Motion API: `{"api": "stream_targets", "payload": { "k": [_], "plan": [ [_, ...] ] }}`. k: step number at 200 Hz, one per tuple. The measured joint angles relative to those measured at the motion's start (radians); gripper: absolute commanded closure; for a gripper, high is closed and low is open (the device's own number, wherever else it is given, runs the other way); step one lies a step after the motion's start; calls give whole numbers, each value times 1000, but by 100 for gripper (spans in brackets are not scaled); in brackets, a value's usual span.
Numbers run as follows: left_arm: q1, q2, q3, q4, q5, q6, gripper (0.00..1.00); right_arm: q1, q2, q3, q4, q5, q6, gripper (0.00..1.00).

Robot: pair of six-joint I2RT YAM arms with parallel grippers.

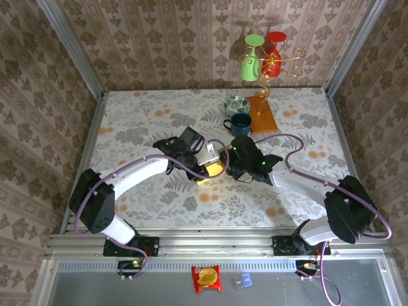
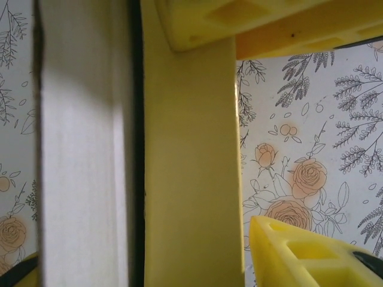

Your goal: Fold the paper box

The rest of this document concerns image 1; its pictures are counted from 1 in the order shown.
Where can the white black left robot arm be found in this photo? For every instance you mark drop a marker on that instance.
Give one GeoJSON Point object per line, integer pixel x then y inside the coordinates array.
{"type": "Point", "coordinates": [140, 170]}

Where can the dark blue mug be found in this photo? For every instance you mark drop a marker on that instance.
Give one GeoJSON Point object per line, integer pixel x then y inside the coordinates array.
{"type": "Point", "coordinates": [240, 126]}

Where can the brown wooden rack base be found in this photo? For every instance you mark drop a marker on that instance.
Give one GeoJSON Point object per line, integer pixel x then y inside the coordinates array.
{"type": "Point", "coordinates": [263, 118]}

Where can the floral print table cover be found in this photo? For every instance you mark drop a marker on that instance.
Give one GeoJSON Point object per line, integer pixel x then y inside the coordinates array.
{"type": "Point", "coordinates": [143, 105]}

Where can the green leaf print bowl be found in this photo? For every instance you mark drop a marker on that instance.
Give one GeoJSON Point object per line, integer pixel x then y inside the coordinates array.
{"type": "Point", "coordinates": [236, 105]}

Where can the red snack packet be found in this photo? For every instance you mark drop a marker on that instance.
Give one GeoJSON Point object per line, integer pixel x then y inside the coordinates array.
{"type": "Point", "coordinates": [206, 279]}

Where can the green plastic goblet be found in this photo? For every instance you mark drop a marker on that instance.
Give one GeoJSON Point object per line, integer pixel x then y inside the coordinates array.
{"type": "Point", "coordinates": [248, 71]}

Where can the red plastic goblet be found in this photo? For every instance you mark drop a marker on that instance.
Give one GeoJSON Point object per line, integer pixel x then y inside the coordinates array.
{"type": "Point", "coordinates": [274, 65]}

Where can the small blue packet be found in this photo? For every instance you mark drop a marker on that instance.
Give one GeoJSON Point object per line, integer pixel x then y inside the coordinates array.
{"type": "Point", "coordinates": [246, 279]}

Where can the small grey packet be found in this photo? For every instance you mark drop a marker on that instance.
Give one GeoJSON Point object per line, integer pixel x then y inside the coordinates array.
{"type": "Point", "coordinates": [236, 283]}

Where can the black right connector board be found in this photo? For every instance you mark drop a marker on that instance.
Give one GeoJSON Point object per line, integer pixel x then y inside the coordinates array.
{"type": "Point", "coordinates": [306, 267]}

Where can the black connector board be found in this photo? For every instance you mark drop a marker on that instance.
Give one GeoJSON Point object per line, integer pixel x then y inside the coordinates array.
{"type": "Point", "coordinates": [306, 267]}
{"type": "Point", "coordinates": [129, 267]}

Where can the black left connector board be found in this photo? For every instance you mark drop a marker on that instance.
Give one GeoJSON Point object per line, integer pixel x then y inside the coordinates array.
{"type": "Point", "coordinates": [129, 267]}

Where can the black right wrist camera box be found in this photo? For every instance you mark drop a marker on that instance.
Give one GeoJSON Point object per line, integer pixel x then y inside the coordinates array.
{"type": "Point", "coordinates": [244, 146]}

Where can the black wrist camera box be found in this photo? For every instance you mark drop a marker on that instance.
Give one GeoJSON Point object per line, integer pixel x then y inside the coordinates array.
{"type": "Point", "coordinates": [244, 146]}
{"type": "Point", "coordinates": [192, 139]}

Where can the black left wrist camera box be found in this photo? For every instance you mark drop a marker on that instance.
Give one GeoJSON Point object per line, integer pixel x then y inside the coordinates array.
{"type": "Point", "coordinates": [192, 139]}

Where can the aluminium front rail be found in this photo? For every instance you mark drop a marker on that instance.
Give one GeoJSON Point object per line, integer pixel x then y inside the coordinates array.
{"type": "Point", "coordinates": [216, 245]}

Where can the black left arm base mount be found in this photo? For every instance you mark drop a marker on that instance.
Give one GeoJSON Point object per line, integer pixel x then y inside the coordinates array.
{"type": "Point", "coordinates": [150, 245]}

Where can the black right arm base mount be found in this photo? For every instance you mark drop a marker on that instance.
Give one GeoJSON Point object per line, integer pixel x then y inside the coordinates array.
{"type": "Point", "coordinates": [282, 247]}

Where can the aluminium side rail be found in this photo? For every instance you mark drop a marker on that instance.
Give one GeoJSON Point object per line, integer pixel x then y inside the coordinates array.
{"type": "Point", "coordinates": [349, 153]}
{"type": "Point", "coordinates": [89, 140]}

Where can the aluminium frame post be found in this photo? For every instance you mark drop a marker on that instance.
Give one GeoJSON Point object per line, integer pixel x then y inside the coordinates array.
{"type": "Point", "coordinates": [354, 48]}
{"type": "Point", "coordinates": [70, 51]}

